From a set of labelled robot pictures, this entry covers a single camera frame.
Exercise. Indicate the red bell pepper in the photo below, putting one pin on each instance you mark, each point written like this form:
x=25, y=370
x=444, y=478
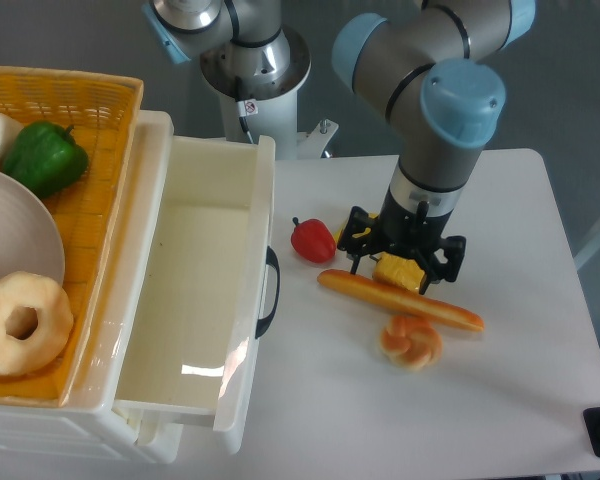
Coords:
x=312, y=240

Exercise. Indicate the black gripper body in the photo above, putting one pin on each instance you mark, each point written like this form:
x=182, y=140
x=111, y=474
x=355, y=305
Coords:
x=410, y=225

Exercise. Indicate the green bell pepper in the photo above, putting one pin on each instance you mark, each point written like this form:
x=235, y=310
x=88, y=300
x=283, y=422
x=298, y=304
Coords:
x=45, y=158

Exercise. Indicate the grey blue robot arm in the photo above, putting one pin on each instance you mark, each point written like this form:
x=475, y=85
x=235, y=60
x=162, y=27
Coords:
x=425, y=78

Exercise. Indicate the long baguette bread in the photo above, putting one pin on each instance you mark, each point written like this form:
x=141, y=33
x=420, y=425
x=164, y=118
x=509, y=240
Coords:
x=399, y=300

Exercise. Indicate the ring doughnut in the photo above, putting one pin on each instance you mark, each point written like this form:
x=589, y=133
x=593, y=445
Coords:
x=35, y=322

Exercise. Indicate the yellow corn cob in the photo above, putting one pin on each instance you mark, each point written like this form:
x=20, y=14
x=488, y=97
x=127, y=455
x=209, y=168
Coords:
x=396, y=271

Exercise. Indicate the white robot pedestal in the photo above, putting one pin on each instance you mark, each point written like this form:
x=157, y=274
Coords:
x=257, y=89

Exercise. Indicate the knotted bread roll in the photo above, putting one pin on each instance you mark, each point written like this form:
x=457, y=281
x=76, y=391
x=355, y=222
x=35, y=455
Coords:
x=410, y=343

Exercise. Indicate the beige plate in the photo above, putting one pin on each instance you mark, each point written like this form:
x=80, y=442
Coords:
x=29, y=238

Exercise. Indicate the yellow wicker basket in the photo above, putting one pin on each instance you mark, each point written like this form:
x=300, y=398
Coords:
x=103, y=109

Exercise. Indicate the white plastic drawer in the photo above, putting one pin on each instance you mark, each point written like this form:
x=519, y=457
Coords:
x=191, y=357

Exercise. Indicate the yellow object behind gripper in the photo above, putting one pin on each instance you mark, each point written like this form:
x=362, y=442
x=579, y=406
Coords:
x=338, y=233

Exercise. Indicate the black drawer handle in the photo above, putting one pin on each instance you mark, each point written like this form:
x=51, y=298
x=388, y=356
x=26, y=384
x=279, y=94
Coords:
x=271, y=293

